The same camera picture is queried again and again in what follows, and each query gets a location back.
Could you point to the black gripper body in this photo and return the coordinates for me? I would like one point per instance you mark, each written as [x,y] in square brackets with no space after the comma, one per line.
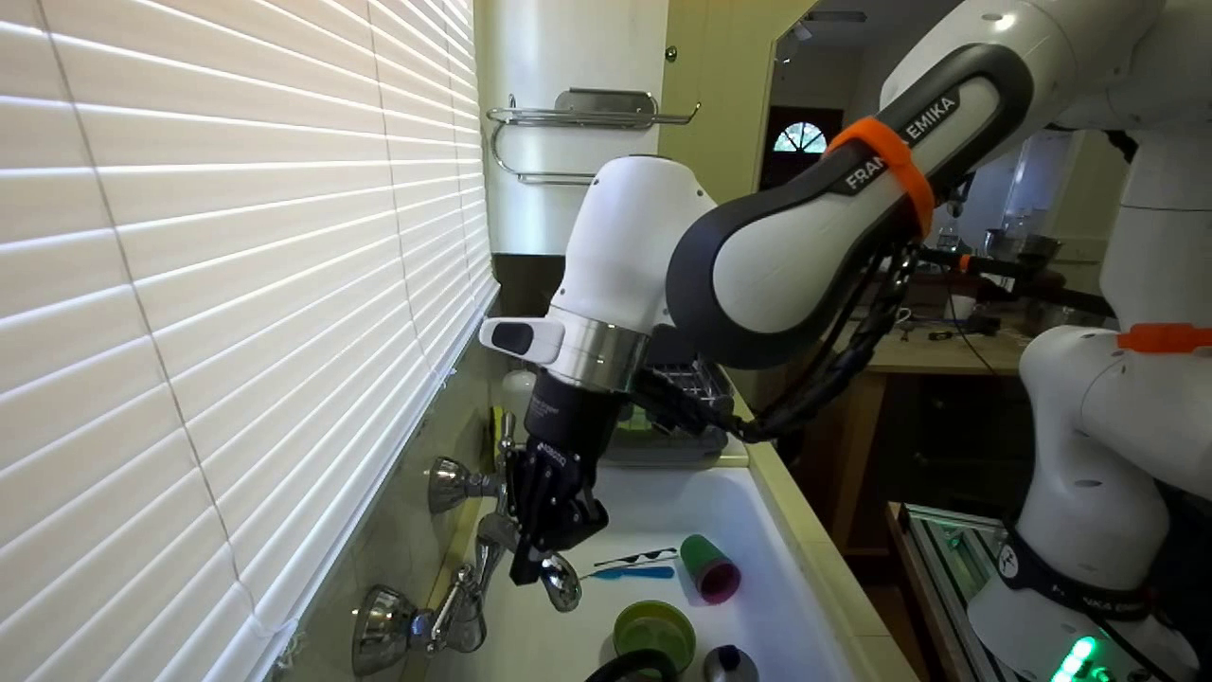
[564,441]

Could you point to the white wall cabinet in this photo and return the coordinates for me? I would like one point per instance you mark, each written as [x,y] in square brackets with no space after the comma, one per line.
[568,49]

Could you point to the metal paper towel holder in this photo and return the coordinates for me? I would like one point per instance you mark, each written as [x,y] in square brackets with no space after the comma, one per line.
[588,107]

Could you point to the white window blinds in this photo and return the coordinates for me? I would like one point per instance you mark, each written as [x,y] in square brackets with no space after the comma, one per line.
[192,316]

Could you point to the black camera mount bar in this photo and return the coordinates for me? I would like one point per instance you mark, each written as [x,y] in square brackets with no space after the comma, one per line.
[1024,282]

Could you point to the silver kettle lid black knob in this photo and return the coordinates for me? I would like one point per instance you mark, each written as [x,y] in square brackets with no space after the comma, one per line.
[729,663]

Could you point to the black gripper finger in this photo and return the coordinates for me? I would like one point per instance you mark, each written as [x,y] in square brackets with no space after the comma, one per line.
[572,529]
[524,542]

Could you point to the wooden table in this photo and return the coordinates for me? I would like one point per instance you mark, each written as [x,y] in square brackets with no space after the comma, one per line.
[932,360]

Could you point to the white soap bottle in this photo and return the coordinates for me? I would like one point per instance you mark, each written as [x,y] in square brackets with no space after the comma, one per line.
[515,385]

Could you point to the white mug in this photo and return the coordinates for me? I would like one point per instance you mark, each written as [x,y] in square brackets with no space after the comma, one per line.
[965,307]

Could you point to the white ceramic sink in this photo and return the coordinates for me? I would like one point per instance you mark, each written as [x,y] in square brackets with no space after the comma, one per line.
[782,629]

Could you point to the green round plate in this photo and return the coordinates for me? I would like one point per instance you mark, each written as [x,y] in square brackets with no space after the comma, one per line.
[654,629]

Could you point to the robot base platform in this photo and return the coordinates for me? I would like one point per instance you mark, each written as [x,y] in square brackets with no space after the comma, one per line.
[947,556]

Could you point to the dark door arched window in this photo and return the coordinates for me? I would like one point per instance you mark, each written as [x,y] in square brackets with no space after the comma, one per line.
[801,139]

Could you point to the chrome faucet spout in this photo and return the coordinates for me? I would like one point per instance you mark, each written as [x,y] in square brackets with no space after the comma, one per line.
[561,586]

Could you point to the green cup purple rim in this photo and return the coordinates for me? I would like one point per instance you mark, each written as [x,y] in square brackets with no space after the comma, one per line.
[715,572]

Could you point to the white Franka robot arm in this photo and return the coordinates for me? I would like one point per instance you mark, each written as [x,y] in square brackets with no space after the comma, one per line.
[782,241]

